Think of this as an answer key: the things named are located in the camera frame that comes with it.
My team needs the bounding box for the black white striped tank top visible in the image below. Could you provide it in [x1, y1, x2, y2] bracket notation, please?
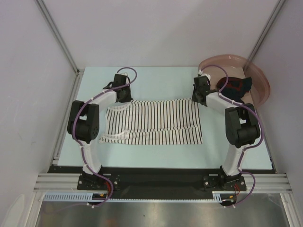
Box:
[99, 99, 203, 145]

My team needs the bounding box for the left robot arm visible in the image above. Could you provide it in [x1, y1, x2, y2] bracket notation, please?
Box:
[67, 73, 131, 189]

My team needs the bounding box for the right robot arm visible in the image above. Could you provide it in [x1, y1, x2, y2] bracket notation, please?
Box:
[192, 74, 264, 190]

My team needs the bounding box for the dark navy red tank top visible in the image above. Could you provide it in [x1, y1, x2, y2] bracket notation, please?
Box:
[221, 77, 252, 104]

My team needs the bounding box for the brown translucent plastic basin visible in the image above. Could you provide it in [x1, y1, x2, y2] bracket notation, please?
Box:
[198, 54, 270, 108]

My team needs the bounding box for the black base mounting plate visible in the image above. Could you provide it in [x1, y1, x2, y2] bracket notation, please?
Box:
[47, 165, 247, 201]

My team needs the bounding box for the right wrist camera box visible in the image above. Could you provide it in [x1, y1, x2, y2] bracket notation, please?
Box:
[198, 70, 211, 80]

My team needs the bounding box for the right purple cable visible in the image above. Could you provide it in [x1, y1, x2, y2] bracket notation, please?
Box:
[198, 65, 265, 209]

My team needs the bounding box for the purple cable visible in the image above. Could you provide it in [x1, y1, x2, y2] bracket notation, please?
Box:
[72, 67, 138, 209]
[198, 65, 265, 209]

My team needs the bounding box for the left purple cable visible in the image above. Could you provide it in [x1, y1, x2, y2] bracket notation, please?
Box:
[72, 67, 138, 209]

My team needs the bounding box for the right aluminium frame post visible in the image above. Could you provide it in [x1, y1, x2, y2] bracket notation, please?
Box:
[246, 0, 287, 65]

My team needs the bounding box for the aluminium frame post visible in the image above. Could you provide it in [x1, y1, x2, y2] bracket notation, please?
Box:
[246, 0, 287, 65]
[34, 0, 80, 76]

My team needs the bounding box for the right slotted cable duct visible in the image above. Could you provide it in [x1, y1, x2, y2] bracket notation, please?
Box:
[212, 191, 240, 203]

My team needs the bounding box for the slotted cable duct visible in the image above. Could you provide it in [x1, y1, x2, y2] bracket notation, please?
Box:
[212, 191, 240, 203]
[44, 192, 108, 202]

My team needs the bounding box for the left aluminium frame post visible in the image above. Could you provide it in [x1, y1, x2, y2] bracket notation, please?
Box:
[34, 0, 80, 76]

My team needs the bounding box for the left slotted cable duct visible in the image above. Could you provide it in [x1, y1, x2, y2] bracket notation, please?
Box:
[44, 192, 108, 202]

